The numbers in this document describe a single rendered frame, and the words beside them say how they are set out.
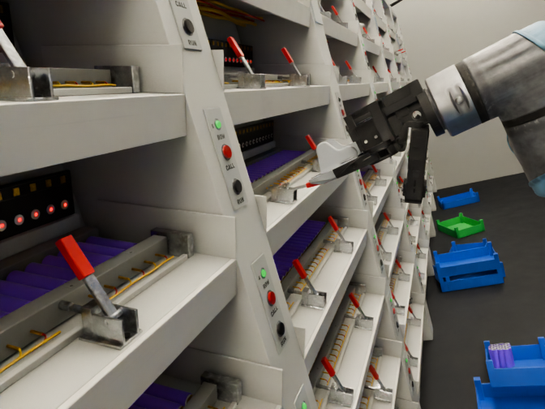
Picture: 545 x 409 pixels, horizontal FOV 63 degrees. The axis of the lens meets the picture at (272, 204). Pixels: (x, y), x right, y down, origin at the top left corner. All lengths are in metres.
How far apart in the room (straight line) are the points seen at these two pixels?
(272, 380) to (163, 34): 0.41
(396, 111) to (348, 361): 0.54
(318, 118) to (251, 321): 0.73
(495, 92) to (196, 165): 0.39
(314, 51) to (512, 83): 0.63
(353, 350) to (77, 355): 0.73
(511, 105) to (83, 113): 0.51
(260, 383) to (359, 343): 0.50
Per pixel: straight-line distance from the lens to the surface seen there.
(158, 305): 0.42
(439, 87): 0.65
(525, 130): 0.66
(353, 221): 1.20
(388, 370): 1.30
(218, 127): 0.53
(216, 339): 0.58
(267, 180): 0.79
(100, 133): 0.39
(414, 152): 0.67
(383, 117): 0.65
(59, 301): 0.41
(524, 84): 0.65
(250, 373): 0.58
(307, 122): 1.18
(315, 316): 0.77
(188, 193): 0.52
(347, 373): 0.95
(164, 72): 0.51
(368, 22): 2.57
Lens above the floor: 1.06
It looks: 9 degrees down
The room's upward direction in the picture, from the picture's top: 16 degrees counter-clockwise
